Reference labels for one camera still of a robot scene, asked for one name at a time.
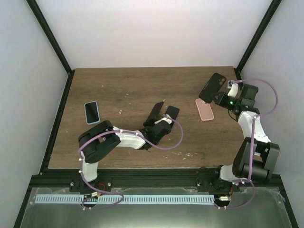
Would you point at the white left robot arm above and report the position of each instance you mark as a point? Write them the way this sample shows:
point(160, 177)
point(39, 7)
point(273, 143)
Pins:
point(96, 143)

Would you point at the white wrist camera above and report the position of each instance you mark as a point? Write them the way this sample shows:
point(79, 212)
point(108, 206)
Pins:
point(166, 118)
point(233, 88)

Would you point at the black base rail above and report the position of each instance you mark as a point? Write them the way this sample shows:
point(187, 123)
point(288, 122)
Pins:
point(203, 179)

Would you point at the light-blue slotted cable duct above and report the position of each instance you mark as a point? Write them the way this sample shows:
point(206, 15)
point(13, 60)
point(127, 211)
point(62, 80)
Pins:
point(126, 199)

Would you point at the blue phone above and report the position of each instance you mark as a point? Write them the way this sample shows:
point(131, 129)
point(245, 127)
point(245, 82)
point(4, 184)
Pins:
point(172, 112)

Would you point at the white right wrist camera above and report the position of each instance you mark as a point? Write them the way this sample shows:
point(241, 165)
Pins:
point(233, 88)

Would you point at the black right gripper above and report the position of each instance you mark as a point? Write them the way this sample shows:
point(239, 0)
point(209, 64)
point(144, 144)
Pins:
point(220, 100)

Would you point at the pink phone case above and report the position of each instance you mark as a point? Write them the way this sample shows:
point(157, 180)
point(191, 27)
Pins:
point(204, 109)

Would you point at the black aluminium frame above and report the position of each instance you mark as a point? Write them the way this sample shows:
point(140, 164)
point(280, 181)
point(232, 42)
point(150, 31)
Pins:
point(130, 93)

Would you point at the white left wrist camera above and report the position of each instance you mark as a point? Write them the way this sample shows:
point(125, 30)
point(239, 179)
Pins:
point(166, 118)

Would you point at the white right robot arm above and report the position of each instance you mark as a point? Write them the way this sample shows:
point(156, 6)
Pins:
point(257, 155)

